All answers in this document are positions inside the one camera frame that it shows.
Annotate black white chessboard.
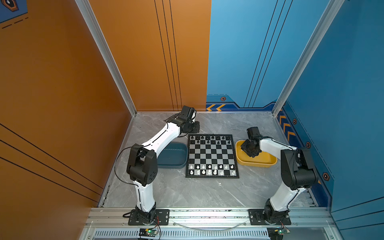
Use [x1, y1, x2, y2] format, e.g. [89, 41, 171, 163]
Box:
[186, 135, 240, 179]

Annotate white chess pieces row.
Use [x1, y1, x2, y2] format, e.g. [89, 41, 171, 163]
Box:
[186, 164, 239, 178]

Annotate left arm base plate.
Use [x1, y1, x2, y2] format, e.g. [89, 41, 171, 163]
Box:
[128, 209, 170, 226]

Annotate yellow plastic tray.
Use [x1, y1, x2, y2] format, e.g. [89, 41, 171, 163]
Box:
[235, 140, 278, 168]

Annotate black chess pieces on board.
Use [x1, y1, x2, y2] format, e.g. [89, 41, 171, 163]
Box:
[189, 134, 233, 145]

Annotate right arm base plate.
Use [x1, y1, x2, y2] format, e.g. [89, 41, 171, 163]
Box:
[248, 209, 292, 226]

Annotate teal plastic tray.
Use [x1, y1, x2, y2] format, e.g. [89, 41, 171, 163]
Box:
[157, 142, 188, 169]

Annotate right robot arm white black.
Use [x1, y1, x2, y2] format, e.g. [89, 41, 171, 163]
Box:
[241, 127, 319, 225]

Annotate right circuit board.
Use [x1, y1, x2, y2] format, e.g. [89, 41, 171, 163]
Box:
[267, 228, 291, 240]

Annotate aluminium mounting rail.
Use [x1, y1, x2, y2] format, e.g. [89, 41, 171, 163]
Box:
[79, 207, 343, 240]

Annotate left green circuit board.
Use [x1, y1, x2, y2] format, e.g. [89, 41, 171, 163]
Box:
[138, 228, 160, 240]

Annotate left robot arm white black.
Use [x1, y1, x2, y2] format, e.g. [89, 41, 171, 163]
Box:
[127, 106, 200, 224]

